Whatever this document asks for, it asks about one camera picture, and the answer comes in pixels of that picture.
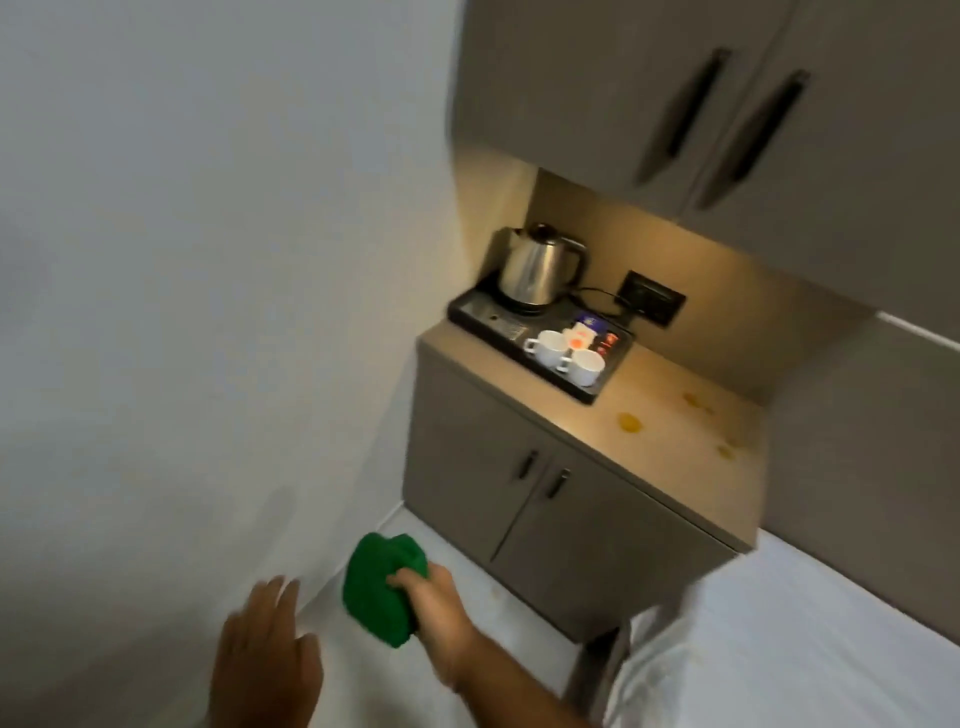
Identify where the black wall power socket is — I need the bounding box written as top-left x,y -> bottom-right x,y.
620,270 -> 687,329

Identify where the stainless steel electric kettle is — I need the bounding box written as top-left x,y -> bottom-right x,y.
498,222 -> 589,315

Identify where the person's right forearm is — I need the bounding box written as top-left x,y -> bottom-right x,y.
448,628 -> 603,728

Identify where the person's left hand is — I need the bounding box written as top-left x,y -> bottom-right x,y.
208,575 -> 325,728

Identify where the green cleaning cloth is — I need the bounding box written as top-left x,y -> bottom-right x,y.
342,531 -> 432,651

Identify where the grey base cabinet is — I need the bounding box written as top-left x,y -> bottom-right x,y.
401,321 -> 769,646

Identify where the white coffee cup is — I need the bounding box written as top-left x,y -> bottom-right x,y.
555,347 -> 607,390
522,329 -> 572,370

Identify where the black kettle power cable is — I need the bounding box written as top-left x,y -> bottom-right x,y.
576,286 -> 639,325

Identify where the grey wall cabinet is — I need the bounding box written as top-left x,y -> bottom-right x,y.
448,0 -> 960,319

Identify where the black wall cabinet handle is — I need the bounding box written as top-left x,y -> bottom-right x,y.
634,48 -> 733,186
693,69 -> 812,212

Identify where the black hospitality tray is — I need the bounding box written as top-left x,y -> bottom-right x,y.
447,272 -> 638,408

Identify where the person's right hand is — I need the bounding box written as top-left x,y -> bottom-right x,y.
385,564 -> 482,693

